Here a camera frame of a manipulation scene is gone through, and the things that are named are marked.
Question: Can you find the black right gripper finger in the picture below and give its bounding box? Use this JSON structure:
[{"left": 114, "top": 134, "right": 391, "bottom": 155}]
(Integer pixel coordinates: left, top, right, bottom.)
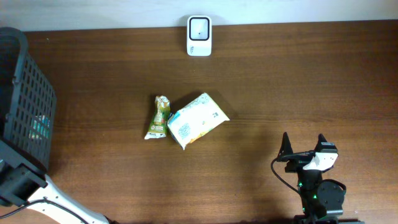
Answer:
[
  {"left": 314, "top": 134, "right": 327, "bottom": 152},
  {"left": 278, "top": 132, "right": 293, "bottom": 157}
]

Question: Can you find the dark grey plastic basket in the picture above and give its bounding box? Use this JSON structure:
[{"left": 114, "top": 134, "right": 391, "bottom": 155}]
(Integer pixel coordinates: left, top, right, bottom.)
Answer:
[{"left": 1, "top": 27, "right": 57, "bottom": 171}]

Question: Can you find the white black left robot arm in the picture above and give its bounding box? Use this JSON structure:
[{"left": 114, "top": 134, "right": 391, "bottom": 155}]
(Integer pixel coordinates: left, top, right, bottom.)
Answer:
[{"left": 1, "top": 138, "right": 115, "bottom": 224}]

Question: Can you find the teal white tissue pack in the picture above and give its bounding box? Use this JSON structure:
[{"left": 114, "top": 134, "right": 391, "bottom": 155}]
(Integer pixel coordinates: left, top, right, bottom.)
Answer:
[{"left": 29, "top": 115, "right": 50, "bottom": 140}]

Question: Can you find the yellow white snack bag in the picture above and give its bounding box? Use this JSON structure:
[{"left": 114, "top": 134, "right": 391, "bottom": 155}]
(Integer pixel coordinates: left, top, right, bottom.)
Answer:
[{"left": 167, "top": 93, "right": 229, "bottom": 150}]

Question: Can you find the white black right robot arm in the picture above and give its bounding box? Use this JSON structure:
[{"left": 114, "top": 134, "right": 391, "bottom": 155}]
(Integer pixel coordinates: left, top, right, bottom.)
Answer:
[{"left": 271, "top": 133, "right": 361, "bottom": 224}]

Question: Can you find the green drink pouch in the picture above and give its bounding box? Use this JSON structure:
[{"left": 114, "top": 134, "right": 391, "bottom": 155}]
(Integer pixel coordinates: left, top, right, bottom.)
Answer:
[{"left": 144, "top": 95, "right": 170, "bottom": 140}]

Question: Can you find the white barcode scanner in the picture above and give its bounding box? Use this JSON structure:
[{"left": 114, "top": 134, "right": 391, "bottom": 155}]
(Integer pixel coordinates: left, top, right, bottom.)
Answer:
[{"left": 187, "top": 15, "right": 212, "bottom": 57}]

